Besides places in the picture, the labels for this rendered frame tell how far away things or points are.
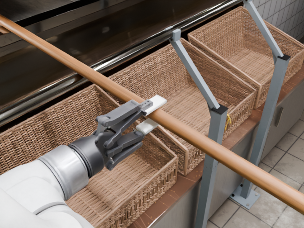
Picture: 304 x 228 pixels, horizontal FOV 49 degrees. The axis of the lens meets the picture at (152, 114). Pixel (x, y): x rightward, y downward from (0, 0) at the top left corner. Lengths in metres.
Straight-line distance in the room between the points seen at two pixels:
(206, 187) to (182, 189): 0.11
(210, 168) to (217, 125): 0.22
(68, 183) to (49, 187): 0.04
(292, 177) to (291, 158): 0.17
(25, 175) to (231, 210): 1.61
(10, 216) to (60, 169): 0.22
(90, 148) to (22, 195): 0.15
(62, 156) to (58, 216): 0.15
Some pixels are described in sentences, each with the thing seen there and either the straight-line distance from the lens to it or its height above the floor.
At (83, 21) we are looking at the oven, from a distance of 1.35.
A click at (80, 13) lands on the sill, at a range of 1.33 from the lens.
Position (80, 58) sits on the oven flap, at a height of 0.99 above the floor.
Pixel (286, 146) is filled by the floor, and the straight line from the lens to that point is 2.53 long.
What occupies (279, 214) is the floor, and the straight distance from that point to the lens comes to 2.12.
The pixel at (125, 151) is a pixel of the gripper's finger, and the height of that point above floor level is 1.14.
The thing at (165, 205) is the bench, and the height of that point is 0.58.
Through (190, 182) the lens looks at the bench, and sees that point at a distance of 1.39.
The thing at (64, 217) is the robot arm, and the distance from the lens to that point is 0.47.
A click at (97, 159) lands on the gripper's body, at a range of 0.62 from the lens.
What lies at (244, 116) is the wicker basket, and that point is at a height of 0.61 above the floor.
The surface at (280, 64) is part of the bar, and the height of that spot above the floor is 0.93.
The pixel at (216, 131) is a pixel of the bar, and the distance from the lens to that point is 1.19.
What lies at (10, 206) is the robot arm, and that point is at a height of 1.36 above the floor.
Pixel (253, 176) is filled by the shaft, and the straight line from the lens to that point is 0.62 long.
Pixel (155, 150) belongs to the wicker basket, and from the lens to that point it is 1.35.
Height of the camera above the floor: 1.65
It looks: 39 degrees down
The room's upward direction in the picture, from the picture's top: straight up
